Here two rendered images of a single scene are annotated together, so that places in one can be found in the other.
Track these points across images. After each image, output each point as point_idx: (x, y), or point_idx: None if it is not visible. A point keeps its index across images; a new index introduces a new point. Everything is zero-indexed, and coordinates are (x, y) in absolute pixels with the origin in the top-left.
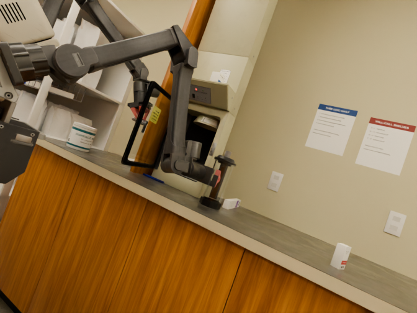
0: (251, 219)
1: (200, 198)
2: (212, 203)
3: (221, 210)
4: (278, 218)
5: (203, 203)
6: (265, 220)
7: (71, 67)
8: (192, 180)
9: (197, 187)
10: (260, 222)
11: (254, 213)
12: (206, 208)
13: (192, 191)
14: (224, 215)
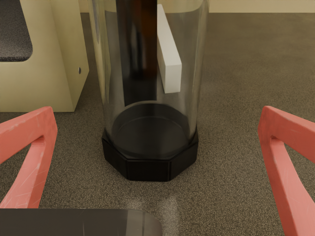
0: (272, 85)
1: (78, 101)
2: (179, 159)
3: (205, 142)
4: (254, 1)
5: (137, 177)
6: (258, 35)
7: None
8: (5, 59)
9: (48, 79)
10: (292, 76)
11: (213, 25)
12: (190, 227)
13: (38, 99)
14: (261, 191)
